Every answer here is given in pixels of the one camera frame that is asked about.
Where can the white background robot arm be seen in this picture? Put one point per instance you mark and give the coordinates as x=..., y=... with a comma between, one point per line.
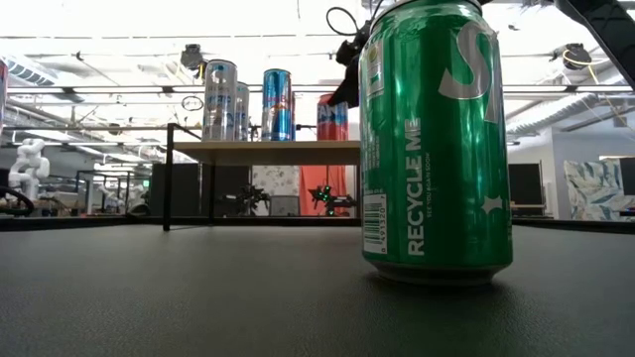
x=30, y=163

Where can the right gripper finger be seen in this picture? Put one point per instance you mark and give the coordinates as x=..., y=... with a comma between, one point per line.
x=351, y=86

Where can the background black robot arm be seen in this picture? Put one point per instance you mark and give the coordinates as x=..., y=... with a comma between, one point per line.
x=330, y=201
x=248, y=198

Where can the black corner post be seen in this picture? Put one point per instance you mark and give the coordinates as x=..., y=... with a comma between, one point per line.
x=168, y=188

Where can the wooden shelf with black legs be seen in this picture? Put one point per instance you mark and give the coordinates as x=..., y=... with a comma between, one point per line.
x=273, y=153

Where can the red Fanta can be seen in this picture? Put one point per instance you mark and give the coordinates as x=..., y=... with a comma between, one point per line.
x=331, y=124

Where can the black partition panel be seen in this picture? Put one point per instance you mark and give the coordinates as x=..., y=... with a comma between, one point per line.
x=188, y=191

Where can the silver ventilation duct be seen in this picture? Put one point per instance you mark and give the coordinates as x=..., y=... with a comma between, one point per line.
x=27, y=69

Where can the white floral panel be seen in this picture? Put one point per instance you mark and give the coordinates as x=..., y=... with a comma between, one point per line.
x=275, y=179

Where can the small white robot arm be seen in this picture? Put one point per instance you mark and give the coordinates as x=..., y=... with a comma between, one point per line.
x=111, y=198

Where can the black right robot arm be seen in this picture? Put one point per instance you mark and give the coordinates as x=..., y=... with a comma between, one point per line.
x=615, y=35

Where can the black background monitor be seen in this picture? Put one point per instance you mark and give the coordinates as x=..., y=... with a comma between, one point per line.
x=526, y=184

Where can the black table mat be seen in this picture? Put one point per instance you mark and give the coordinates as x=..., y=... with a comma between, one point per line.
x=198, y=307

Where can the black ceiling fixture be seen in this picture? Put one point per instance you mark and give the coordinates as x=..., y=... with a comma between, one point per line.
x=191, y=57
x=575, y=55

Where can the leaf pattern curtain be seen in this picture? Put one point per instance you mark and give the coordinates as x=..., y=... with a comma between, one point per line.
x=595, y=191

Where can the grey box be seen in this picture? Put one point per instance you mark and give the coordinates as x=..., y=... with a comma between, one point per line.
x=285, y=205

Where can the white Celsius can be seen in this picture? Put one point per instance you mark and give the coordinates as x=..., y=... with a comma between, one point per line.
x=218, y=109
x=242, y=114

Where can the long ceiling light strip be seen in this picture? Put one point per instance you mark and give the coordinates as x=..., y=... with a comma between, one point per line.
x=124, y=89

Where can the orange fabric panel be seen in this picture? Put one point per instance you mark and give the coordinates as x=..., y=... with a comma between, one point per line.
x=317, y=178

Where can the black metal workbench frame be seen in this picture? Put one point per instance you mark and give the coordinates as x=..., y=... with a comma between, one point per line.
x=89, y=193

